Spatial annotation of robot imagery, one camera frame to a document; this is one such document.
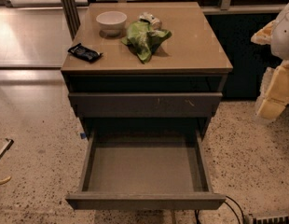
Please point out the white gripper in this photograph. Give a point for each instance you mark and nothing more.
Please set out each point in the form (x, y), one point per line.
(283, 34)

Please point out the green rice chip bag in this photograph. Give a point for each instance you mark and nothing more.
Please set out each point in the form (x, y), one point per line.
(144, 39)

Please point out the brown drawer cabinet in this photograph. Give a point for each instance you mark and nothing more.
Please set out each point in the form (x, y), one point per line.
(190, 61)

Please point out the open middle drawer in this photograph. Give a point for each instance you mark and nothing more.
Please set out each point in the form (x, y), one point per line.
(145, 171)

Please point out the crushed silver can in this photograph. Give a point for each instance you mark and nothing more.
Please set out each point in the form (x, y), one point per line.
(154, 21)

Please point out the power strip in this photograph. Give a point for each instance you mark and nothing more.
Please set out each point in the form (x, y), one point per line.
(282, 219)

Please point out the white ceramic bowl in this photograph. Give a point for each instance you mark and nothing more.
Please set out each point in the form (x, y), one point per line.
(112, 23)

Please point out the black snack packet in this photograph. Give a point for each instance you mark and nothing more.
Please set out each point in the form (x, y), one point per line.
(85, 54)

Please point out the blue tape piece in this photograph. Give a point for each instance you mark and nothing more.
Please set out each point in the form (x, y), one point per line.
(83, 136)

